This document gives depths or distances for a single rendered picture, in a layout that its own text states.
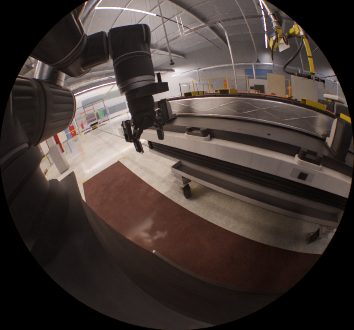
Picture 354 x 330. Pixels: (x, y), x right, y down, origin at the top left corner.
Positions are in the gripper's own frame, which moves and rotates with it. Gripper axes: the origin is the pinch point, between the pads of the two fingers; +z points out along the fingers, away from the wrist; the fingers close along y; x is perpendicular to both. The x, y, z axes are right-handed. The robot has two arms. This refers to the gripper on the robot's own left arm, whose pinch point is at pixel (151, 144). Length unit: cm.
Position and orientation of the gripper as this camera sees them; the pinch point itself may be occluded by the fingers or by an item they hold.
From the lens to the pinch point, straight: 34.8
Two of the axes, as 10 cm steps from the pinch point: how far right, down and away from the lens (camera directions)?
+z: 1.7, 8.6, 4.8
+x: 8.2, 1.5, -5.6
